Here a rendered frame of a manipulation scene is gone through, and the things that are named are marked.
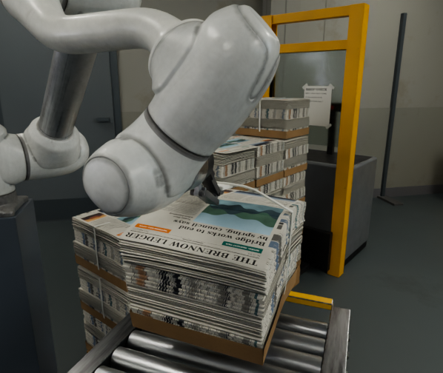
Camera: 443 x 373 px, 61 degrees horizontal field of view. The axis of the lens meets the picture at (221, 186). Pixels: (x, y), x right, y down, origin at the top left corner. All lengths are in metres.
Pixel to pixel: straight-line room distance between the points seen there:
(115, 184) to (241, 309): 0.36
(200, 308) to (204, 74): 0.46
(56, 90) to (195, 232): 0.61
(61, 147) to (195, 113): 0.89
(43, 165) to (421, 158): 4.61
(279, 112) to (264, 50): 1.82
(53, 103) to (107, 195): 0.75
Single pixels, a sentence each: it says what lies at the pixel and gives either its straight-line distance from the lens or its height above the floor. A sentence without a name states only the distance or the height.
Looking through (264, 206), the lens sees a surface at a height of 1.13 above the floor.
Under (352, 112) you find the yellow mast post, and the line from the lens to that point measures 2.62.
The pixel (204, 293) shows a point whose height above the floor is 1.02.
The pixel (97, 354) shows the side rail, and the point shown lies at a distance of 0.96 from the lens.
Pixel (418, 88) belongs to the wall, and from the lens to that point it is 5.10.
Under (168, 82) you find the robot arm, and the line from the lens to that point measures 0.44.
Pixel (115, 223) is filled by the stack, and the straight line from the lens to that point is 1.61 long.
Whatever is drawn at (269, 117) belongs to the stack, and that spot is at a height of 1.19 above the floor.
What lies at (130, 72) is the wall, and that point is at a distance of 3.94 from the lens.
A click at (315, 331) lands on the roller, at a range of 1.03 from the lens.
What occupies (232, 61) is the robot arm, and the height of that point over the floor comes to 1.41.
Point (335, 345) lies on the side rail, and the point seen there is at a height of 0.80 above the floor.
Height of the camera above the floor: 1.39
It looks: 16 degrees down
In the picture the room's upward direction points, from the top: straight up
